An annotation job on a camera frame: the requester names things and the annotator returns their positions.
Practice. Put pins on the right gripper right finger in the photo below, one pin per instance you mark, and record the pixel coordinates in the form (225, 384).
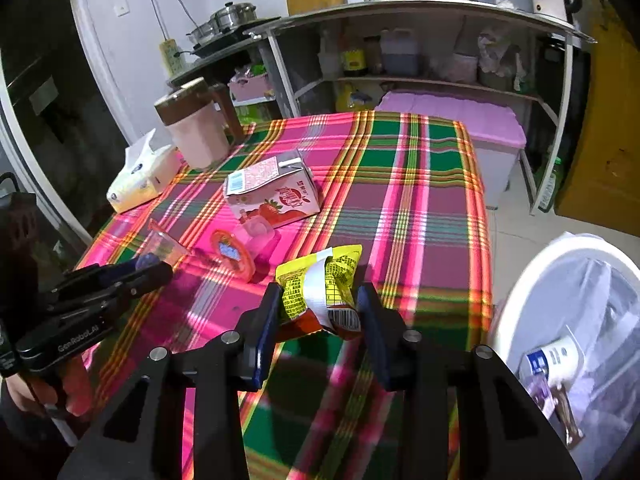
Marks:
(394, 350)

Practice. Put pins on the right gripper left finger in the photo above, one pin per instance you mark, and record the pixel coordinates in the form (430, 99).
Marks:
(258, 329)

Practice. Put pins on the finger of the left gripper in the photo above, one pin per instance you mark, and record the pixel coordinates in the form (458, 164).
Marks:
(89, 275)
(136, 282)

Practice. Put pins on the yellow red snack wrapper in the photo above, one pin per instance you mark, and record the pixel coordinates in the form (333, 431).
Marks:
(317, 294)

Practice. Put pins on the purple blueberry milk carton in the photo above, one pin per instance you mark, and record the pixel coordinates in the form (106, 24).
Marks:
(545, 396)

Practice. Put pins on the brown coffee sachet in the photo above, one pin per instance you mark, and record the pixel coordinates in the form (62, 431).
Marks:
(573, 434)

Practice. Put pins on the white trash bin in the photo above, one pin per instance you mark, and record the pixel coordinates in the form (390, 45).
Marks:
(583, 282)

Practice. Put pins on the metal kitchen shelf rack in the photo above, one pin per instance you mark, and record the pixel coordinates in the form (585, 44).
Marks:
(508, 76)

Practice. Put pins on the left hand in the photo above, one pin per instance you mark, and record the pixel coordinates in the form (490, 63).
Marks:
(28, 394)

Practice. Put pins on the clear pink plastic cup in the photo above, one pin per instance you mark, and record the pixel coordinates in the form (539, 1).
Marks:
(159, 246)

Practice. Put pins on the red round jelly lid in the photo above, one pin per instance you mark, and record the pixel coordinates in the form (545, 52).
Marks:
(233, 254)

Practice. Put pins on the tissue pack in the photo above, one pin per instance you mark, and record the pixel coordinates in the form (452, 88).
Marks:
(150, 165)

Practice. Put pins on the strawberry milk carton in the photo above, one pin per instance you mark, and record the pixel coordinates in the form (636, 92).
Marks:
(279, 189)

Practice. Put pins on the plaid tablecloth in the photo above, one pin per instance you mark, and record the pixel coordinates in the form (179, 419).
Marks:
(407, 189)

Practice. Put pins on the pink brown thermos jug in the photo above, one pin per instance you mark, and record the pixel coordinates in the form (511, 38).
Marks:
(202, 121)

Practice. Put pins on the green bottle on floor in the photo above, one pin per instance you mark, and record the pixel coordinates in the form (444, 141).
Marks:
(551, 188)

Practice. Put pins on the white power strip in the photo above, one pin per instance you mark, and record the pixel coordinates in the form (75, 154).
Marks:
(172, 57)

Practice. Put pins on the yellow wooden door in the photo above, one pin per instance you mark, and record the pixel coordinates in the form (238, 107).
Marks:
(602, 186)

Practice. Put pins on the steel cooking pot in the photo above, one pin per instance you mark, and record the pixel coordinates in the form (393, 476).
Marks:
(230, 16)

